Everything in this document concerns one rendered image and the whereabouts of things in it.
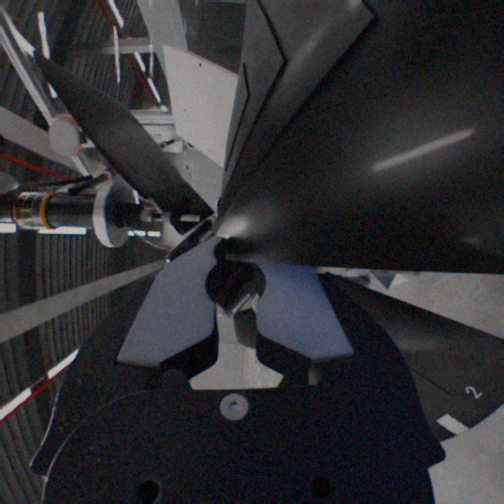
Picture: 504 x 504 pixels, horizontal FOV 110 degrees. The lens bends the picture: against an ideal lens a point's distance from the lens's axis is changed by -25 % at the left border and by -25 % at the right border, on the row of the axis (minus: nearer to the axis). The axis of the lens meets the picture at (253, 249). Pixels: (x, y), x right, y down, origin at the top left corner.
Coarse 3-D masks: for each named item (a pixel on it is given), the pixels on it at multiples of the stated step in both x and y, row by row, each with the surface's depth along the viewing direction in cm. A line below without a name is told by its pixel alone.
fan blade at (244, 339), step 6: (240, 312) 41; (246, 312) 41; (252, 312) 41; (234, 318) 43; (240, 318) 43; (246, 318) 42; (252, 318) 43; (234, 324) 46; (240, 324) 45; (246, 324) 44; (252, 324) 44; (240, 330) 47; (246, 330) 47; (252, 330) 46; (240, 336) 50; (246, 336) 50; (252, 336) 49; (240, 342) 55; (246, 342) 53; (252, 342) 52; (252, 348) 58
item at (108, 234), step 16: (64, 192) 24; (80, 192) 24; (96, 192) 24; (112, 192) 21; (128, 192) 25; (96, 208) 20; (112, 208) 21; (96, 224) 20; (112, 224) 22; (112, 240) 22
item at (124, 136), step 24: (48, 72) 19; (72, 96) 22; (96, 96) 28; (96, 120) 25; (120, 120) 31; (96, 144) 23; (120, 144) 28; (144, 144) 33; (120, 168) 25; (144, 168) 30; (168, 168) 35; (144, 192) 27
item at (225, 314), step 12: (216, 204) 35; (204, 228) 29; (192, 240) 28; (204, 240) 28; (180, 252) 27; (228, 264) 27; (240, 264) 27; (228, 276) 27; (240, 276) 27; (252, 276) 28; (228, 288) 27; (240, 288) 28; (252, 288) 29; (216, 300) 26; (228, 300) 27; (240, 300) 28; (216, 312) 33; (228, 312) 28
